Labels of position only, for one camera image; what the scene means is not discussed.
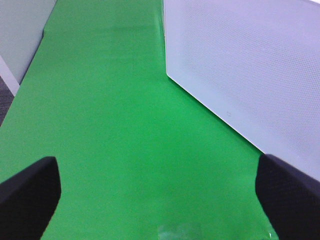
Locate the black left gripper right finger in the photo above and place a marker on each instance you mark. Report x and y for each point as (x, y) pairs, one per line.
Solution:
(289, 198)

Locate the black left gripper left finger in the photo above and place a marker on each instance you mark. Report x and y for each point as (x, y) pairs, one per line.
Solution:
(28, 200)

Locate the white microwave door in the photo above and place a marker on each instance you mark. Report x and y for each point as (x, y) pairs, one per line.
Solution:
(256, 65)

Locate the white partition panel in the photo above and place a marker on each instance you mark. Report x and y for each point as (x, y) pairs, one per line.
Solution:
(22, 25)

